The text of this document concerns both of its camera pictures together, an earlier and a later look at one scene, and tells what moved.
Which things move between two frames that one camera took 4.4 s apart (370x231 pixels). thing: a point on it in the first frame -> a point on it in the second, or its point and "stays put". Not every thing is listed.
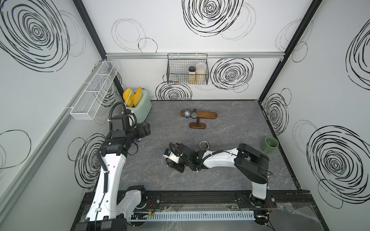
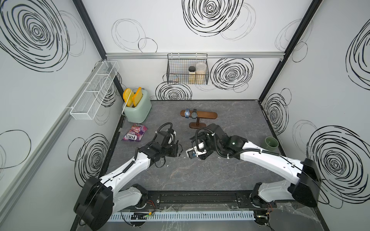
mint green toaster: x=141 y=110 stays put
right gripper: x=176 y=166 -> x=202 y=156
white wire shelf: x=87 y=103 stays put
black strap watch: x=194 y=114 stays put
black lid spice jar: x=191 y=71 stays put
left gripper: x=141 y=133 -> x=175 y=147
